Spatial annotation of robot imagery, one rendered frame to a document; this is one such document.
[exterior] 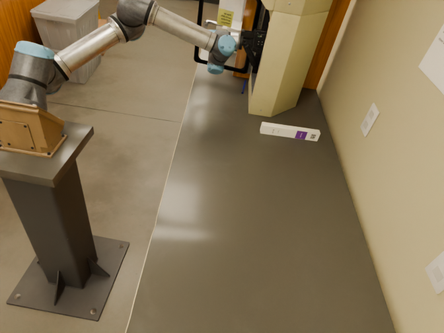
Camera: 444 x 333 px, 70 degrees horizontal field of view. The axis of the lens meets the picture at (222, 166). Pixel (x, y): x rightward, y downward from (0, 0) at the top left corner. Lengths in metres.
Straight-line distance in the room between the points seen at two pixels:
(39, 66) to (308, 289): 1.11
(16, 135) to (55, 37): 2.30
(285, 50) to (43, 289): 1.70
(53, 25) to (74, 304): 2.42
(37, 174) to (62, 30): 2.34
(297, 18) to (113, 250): 1.59
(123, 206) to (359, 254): 1.62
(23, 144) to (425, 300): 1.30
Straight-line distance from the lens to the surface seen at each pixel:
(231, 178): 1.19
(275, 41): 1.41
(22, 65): 1.27
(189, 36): 1.36
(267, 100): 1.53
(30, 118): 1.20
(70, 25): 3.37
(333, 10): 1.81
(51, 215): 1.49
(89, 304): 1.95
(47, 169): 1.24
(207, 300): 0.91
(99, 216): 2.27
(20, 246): 2.25
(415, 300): 1.04
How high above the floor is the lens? 1.76
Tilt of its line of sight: 42 degrees down
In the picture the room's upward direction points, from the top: 11 degrees clockwise
